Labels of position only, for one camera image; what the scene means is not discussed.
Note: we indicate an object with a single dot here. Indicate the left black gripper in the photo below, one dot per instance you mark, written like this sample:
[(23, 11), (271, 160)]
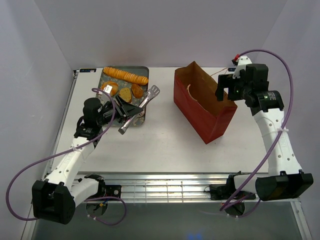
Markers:
[(125, 110)]

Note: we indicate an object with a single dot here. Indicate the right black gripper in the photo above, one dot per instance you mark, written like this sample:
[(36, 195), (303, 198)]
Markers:
[(225, 81)]

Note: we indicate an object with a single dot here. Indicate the metal serving tongs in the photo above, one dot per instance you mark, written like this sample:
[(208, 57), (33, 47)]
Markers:
[(152, 93)]

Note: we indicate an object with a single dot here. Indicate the red paper bag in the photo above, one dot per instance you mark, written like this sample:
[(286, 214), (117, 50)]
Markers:
[(194, 94)]

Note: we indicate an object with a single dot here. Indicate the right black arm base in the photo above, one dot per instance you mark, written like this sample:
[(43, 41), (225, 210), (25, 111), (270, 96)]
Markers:
[(224, 191)]

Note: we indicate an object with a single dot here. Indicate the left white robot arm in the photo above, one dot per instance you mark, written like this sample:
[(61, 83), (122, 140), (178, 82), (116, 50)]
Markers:
[(56, 198)]

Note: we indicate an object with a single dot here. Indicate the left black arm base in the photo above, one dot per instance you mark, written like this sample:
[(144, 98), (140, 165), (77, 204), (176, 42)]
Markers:
[(110, 192)]

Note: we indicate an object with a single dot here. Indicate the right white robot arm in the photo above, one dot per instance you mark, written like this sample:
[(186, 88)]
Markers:
[(286, 178)]

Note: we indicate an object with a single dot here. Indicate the sliced bread piece upper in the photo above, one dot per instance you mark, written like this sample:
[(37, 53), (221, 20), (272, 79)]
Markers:
[(125, 94)]

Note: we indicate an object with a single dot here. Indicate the small brown bread roll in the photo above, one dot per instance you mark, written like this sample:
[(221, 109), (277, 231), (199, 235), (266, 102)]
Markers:
[(137, 91)]

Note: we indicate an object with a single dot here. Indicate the round striped bun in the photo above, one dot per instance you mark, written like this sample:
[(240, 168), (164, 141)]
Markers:
[(115, 86)]

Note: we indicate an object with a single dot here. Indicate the long orange baguette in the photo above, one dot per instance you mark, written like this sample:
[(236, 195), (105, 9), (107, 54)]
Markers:
[(125, 76)]

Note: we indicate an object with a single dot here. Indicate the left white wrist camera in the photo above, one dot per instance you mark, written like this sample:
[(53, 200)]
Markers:
[(107, 89)]

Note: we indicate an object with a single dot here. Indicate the aluminium frame rail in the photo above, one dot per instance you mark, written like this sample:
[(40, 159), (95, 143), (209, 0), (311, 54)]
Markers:
[(138, 188)]

